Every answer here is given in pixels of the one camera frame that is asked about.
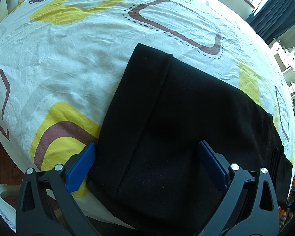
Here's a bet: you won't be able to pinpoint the patterned white bed sheet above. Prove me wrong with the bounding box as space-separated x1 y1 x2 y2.
0 0 295 232

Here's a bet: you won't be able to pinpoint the white dressing table with mirror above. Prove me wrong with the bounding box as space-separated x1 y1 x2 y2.
270 38 295 87

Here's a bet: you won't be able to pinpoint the black pants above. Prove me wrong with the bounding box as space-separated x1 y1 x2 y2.
86 44 292 235

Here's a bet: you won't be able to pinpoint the dark blue right curtain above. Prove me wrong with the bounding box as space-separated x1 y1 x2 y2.
246 0 295 44

